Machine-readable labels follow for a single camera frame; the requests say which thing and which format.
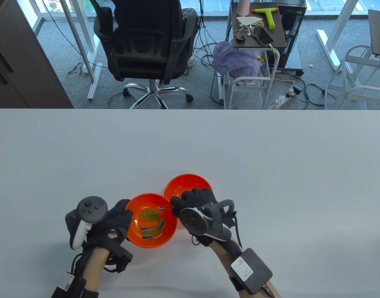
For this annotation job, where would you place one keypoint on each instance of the person's right hand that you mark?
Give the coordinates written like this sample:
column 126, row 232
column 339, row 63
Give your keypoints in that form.
column 199, row 195

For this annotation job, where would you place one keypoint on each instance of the person's left hand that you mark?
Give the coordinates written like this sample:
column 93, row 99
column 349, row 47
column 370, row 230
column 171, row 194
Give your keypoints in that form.
column 118, row 217

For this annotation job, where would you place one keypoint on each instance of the orange plastic bowl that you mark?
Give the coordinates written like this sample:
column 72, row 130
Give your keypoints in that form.
column 183, row 183
column 143, row 200

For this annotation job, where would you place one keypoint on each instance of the thin metal tweezers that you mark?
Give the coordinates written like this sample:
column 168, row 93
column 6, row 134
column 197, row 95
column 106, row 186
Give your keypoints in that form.
column 169, row 207

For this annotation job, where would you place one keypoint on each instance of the person's left forearm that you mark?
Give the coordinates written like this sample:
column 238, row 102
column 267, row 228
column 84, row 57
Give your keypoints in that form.
column 97, row 270

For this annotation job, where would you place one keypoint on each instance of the grey and white hand controller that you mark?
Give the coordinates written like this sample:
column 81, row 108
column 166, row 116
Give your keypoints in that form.
column 92, row 208
column 191, row 218

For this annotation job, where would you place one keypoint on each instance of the pile of green beans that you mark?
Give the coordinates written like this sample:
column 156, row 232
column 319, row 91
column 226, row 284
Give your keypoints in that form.
column 149, row 214

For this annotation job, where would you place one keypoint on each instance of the black wrist sensor box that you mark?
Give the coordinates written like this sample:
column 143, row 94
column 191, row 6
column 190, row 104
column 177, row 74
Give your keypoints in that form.
column 67, row 284
column 255, row 273

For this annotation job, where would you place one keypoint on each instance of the white power strip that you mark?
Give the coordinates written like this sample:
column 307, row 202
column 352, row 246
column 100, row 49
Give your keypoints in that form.
column 280, row 100

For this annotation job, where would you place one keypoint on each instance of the white trolley cart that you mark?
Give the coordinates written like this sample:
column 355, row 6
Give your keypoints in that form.
column 252, row 79

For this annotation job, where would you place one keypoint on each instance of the white desk leg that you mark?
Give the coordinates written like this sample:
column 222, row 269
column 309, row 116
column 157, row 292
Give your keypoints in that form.
column 95, row 80
column 340, row 24

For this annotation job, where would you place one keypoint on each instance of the purple cloth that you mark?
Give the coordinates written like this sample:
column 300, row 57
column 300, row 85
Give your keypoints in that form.
column 236, row 60

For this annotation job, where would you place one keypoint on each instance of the black office chair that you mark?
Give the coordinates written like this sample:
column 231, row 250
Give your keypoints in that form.
column 146, row 56

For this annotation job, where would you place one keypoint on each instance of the small yellow object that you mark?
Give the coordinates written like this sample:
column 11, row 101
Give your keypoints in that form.
column 260, row 59

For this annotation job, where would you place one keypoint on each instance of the black tape roll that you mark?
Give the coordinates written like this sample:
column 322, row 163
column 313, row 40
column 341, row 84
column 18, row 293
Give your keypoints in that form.
column 240, row 40

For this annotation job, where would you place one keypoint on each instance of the white earphones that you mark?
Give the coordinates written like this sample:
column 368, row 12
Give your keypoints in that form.
column 241, row 33

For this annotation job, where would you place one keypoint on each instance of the black smartphone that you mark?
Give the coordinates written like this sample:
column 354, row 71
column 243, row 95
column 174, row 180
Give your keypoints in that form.
column 263, row 36

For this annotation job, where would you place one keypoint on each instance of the dark brown side table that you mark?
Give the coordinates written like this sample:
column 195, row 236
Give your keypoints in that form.
column 277, row 34

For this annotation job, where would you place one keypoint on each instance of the white face mask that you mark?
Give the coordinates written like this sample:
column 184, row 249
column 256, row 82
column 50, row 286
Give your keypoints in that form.
column 247, row 20

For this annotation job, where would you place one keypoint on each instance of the dark brown cabinet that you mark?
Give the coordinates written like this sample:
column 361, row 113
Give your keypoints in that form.
column 19, row 62

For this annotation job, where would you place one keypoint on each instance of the green squeegee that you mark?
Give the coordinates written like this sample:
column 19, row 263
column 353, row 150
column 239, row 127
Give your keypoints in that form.
column 270, row 20

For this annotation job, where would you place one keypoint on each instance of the pink cup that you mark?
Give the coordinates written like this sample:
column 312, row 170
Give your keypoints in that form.
column 243, row 7

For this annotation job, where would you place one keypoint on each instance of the black equipment rack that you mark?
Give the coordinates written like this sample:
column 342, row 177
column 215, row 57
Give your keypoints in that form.
column 294, row 18

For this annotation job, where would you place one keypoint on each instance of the dark grey board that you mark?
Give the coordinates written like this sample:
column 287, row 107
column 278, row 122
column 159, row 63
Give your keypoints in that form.
column 379, row 34

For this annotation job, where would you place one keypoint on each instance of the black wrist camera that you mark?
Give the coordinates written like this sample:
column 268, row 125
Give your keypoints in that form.
column 123, row 257

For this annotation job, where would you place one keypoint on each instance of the white chair frame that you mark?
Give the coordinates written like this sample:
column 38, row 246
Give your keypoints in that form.
column 368, row 89

